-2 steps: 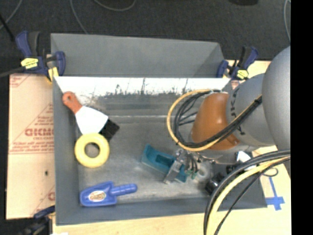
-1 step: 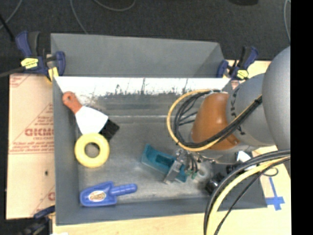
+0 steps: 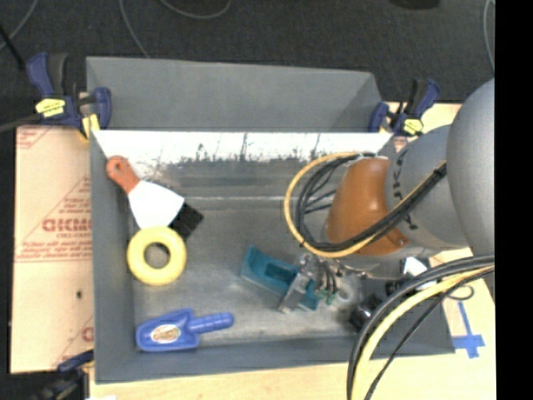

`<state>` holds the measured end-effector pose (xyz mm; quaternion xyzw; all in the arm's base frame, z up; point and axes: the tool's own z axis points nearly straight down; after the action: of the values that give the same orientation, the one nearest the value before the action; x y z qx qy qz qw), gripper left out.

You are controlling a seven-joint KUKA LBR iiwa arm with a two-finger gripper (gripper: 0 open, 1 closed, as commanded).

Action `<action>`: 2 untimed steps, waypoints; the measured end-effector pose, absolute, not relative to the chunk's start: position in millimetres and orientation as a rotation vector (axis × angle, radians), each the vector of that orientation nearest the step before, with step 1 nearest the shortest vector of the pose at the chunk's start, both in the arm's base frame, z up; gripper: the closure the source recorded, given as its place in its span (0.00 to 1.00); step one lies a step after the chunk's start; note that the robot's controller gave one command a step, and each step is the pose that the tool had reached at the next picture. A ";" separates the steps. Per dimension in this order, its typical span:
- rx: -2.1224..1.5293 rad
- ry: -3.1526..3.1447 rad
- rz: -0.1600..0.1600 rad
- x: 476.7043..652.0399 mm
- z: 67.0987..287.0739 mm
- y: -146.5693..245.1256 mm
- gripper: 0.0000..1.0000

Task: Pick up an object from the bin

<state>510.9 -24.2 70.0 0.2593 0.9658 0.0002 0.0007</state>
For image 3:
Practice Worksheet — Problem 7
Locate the teal plastic box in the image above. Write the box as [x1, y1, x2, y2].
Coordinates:
[240, 243, 322, 313]

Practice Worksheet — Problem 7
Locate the small black block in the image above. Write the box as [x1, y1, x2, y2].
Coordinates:
[169, 203, 205, 240]

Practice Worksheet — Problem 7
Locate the blue toy trowel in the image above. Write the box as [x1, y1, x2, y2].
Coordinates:
[135, 307, 236, 353]

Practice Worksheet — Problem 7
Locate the grey metal bin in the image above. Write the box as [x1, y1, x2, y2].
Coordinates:
[85, 56, 456, 383]

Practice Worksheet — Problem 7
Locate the brown cardboard board, red print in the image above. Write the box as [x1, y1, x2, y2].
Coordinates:
[8, 124, 96, 375]

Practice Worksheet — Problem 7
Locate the black cylinder on white bracket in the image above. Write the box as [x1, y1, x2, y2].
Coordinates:
[336, 264, 401, 333]

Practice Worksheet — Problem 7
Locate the yellow ring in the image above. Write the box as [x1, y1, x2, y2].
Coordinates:
[126, 225, 188, 288]

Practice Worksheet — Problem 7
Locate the red-brown handled white scraper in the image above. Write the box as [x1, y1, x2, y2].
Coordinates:
[105, 155, 186, 231]

